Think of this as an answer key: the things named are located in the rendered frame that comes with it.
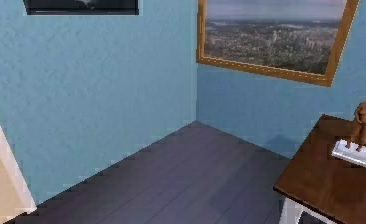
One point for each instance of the gold framed city picture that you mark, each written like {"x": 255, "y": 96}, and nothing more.
{"x": 271, "y": 40}

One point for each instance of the black framed wall picture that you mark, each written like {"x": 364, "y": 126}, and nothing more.
{"x": 81, "y": 7}

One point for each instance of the brown table with white legs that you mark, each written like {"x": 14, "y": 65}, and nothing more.
{"x": 327, "y": 180}

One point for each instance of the brown statue on white base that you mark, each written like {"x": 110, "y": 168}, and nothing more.
{"x": 361, "y": 130}

